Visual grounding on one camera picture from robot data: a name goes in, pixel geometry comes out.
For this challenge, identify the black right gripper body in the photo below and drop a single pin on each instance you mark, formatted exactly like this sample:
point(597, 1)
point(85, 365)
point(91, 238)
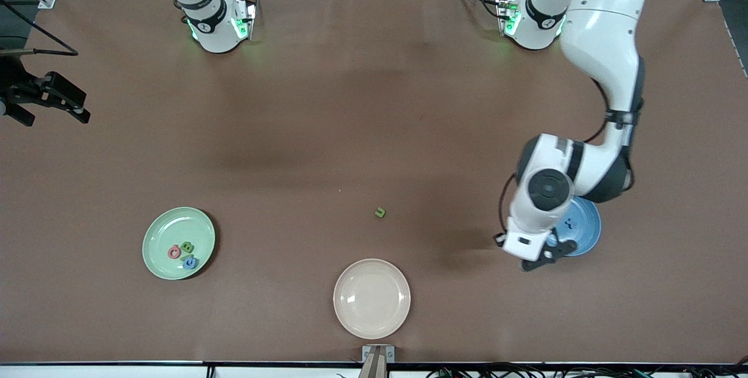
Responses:
point(13, 87)

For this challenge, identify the blue letter x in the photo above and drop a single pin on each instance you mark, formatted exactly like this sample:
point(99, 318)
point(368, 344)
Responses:
point(570, 225)

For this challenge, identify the green letter u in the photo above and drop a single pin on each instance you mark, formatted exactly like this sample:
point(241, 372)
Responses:
point(381, 214)

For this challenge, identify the red foam letter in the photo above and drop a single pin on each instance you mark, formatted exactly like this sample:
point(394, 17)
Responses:
point(170, 252)

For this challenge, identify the green letter B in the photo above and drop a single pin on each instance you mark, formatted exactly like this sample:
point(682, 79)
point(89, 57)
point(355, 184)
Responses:
point(183, 246)

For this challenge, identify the blue letter c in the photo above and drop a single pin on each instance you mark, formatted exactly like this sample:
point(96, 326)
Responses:
point(186, 263)

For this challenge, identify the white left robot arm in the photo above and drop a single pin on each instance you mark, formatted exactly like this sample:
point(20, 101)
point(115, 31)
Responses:
point(602, 33)

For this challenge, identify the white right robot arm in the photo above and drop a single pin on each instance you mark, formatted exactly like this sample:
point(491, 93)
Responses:
point(213, 27)

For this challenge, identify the blue plate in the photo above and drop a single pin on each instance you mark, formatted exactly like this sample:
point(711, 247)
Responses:
point(587, 232)

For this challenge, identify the green plate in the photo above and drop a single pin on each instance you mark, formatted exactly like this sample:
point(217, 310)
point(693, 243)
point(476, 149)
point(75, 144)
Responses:
point(169, 226)

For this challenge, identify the beige plate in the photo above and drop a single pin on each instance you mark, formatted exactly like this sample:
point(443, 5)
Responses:
point(371, 299)

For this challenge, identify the brown table cover sheet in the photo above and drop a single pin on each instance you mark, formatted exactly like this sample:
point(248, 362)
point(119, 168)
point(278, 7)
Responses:
point(374, 103)

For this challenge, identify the grey metal bracket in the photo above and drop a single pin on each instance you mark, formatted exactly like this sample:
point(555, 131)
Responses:
point(366, 354)

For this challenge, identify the white table edge rail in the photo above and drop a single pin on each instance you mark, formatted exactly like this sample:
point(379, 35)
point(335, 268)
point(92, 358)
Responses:
point(117, 373)

